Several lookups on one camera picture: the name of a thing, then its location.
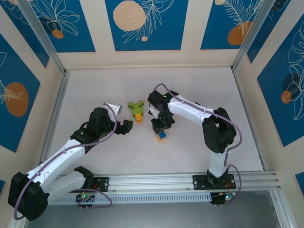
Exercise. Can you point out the grey metal sheet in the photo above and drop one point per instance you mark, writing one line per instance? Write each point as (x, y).
(152, 217)

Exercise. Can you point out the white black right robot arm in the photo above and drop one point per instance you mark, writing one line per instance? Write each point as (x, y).
(190, 109)

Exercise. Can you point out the aluminium frame post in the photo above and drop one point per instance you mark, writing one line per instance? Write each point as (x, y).
(44, 35)
(253, 35)

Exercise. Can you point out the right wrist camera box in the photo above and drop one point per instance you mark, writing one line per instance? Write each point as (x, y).
(152, 111)

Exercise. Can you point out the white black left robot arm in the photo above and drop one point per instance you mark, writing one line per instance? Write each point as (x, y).
(54, 159)

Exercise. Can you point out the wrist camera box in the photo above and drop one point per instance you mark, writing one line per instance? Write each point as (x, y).
(115, 107)
(152, 111)

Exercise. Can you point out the long aluminium mounting rail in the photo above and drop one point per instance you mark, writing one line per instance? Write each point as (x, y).
(152, 183)

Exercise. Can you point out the orange two-by-two lego brick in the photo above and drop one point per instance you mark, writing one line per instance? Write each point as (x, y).
(139, 118)

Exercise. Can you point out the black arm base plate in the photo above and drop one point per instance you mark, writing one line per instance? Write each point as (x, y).
(199, 183)
(102, 184)

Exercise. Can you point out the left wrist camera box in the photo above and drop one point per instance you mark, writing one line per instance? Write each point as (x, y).
(115, 107)

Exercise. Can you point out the orange two-by-four lego brick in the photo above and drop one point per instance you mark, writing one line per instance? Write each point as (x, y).
(158, 139)

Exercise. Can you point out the aluminium side rail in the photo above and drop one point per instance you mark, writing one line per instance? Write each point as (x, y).
(55, 118)
(246, 107)

